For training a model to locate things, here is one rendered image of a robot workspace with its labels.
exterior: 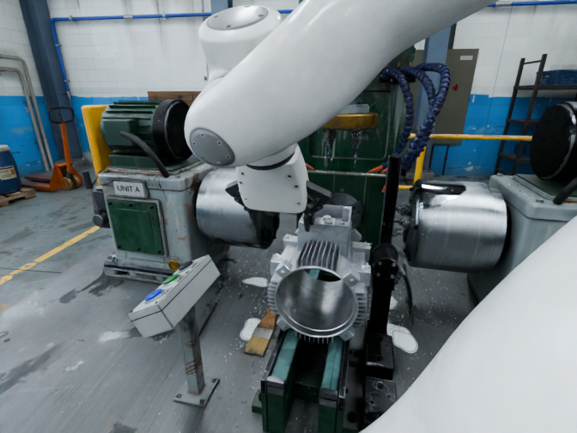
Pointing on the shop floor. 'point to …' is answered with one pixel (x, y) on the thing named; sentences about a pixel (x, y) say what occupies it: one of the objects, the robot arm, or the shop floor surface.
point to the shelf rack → (526, 114)
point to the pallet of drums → (11, 179)
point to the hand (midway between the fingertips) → (282, 219)
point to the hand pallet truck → (64, 174)
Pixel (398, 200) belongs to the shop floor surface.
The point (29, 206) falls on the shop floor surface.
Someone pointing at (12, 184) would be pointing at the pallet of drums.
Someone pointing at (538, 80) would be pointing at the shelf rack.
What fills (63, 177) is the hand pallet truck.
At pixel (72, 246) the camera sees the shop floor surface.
